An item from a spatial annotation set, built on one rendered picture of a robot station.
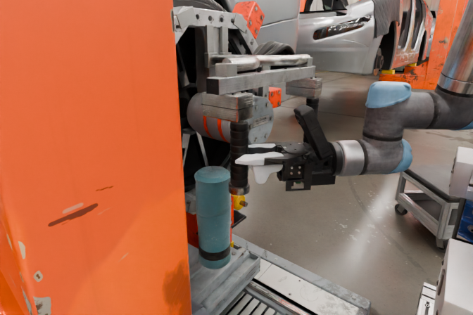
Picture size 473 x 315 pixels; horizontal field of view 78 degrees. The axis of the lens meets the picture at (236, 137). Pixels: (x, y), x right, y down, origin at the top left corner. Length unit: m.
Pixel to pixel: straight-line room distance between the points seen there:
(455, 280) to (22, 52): 0.48
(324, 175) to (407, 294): 1.06
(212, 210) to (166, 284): 0.36
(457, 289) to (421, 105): 0.34
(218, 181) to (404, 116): 0.41
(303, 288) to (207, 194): 0.79
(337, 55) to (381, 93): 2.63
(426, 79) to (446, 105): 3.60
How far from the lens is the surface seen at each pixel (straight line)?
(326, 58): 3.24
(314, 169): 0.62
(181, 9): 0.72
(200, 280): 1.17
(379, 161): 0.65
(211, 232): 0.75
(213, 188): 0.69
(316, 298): 1.35
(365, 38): 3.34
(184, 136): 0.89
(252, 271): 1.33
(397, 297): 1.58
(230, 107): 0.53
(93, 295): 0.32
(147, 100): 0.28
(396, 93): 0.62
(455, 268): 0.48
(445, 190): 1.81
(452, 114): 0.68
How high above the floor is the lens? 1.04
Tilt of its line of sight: 18 degrees down
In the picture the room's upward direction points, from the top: straight up
